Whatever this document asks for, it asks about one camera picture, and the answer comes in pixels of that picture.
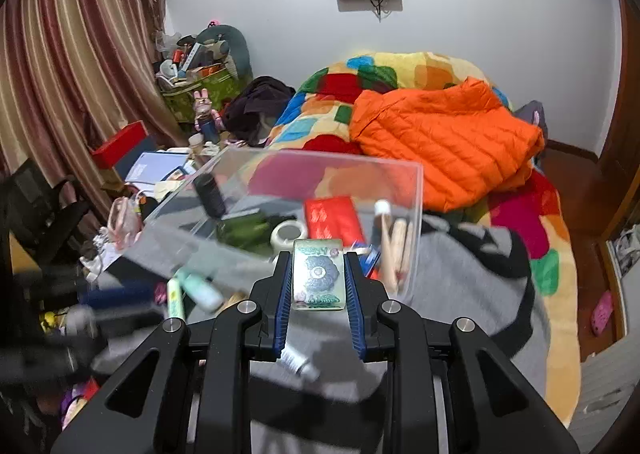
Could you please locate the dark clothes pile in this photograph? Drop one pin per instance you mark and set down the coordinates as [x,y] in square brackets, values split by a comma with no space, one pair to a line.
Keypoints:
[257,106]

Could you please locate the black chair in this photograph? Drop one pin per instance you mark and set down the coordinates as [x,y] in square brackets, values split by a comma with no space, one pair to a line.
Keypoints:
[35,214]

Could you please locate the grey black blanket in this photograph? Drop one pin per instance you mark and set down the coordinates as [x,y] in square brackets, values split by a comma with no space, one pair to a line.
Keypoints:
[480,294]

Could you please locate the pale green tube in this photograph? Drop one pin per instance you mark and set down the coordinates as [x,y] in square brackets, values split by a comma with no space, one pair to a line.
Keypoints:
[175,303]

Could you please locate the red box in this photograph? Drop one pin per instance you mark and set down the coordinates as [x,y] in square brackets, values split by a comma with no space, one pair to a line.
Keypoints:
[122,146]

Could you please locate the colourful patchwork blanket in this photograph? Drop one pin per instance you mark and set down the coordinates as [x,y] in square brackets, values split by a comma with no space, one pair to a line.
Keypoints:
[540,234]

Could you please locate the black purple cosmetic tube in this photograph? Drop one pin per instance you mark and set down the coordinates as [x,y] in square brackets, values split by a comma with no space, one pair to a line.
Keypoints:
[211,196]

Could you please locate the green bottle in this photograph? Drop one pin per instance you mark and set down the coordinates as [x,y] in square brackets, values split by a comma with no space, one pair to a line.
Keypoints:
[247,234]

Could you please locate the beige stick tube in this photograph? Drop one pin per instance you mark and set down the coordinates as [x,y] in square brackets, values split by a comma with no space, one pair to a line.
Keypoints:
[404,246]

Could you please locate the pink rabbit toy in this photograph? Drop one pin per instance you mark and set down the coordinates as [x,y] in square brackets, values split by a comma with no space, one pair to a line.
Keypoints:
[204,103]

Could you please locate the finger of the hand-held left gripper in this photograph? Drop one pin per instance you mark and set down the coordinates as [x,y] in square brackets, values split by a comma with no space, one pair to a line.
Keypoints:
[125,323]
[117,295]

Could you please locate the pink hair accessory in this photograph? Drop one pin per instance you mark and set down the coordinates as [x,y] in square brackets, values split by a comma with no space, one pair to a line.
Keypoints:
[160,294]

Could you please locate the blue booklet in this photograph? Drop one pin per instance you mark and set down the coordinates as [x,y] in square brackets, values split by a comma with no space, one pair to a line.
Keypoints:
[155,167]

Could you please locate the orange down jacket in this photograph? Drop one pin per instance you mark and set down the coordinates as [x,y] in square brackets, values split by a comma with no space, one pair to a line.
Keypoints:
[440,143]

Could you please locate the grey neck pillow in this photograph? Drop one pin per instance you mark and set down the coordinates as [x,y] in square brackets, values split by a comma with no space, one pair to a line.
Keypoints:
[235,46]

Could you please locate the pink transparent bag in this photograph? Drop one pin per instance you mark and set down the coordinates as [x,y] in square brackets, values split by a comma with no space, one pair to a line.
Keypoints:
[124,224]

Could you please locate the striped curtain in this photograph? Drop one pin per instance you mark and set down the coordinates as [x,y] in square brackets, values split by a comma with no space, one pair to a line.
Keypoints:
[65,58]

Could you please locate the pink slipper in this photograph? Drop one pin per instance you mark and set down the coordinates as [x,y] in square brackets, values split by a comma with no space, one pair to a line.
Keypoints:
[602,311]

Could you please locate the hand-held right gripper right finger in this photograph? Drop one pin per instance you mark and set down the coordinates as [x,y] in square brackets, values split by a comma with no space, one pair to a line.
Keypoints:
[357,306]

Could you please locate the red paper packet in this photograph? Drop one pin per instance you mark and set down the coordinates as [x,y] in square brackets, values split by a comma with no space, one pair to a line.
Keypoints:
[334,221]

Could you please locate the pink cream tube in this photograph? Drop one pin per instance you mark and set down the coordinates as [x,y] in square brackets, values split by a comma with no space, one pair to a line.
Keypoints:
[384,239]

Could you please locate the mint green tube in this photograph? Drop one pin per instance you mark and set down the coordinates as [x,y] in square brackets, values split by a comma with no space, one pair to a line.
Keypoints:
[200,291]

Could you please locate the white labelled tube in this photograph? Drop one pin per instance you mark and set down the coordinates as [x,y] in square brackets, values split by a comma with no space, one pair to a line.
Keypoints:
[299,365]

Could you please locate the white tape roll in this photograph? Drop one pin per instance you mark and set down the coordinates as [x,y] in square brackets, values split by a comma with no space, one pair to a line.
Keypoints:
[289,234]

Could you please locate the clear plastic storage box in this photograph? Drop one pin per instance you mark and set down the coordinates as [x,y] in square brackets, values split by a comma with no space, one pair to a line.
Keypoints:
[280,184]

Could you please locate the small patterned soap box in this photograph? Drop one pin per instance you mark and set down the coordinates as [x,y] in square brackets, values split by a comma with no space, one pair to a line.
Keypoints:
[318,274]

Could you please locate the green patterned bag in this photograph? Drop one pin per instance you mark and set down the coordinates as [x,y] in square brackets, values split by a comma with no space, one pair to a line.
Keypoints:
[215,88]

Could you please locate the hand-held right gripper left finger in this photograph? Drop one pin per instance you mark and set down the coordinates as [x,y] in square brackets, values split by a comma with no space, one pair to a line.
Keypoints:
[283,301]

